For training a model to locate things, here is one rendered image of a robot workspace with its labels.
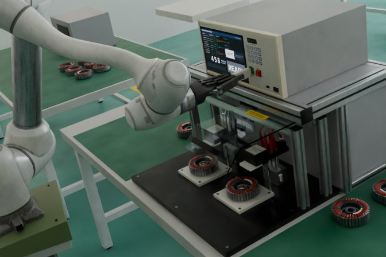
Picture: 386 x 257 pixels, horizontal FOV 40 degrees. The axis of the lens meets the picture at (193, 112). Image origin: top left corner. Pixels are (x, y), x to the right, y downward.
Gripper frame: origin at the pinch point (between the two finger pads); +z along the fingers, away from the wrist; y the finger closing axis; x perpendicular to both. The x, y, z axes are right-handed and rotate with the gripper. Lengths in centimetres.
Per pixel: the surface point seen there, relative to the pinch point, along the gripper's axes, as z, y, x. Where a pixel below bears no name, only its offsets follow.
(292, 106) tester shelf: 2.3, 21.0, -6.6
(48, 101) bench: -25, -166, -43
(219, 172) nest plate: -6.1, -14.0, -39.9
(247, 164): -5.1, 3.8, -30.1
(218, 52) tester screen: 4.3, -18.4, 3.3
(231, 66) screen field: 4.3, -11.4, -0.6
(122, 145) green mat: -20, -73, -43
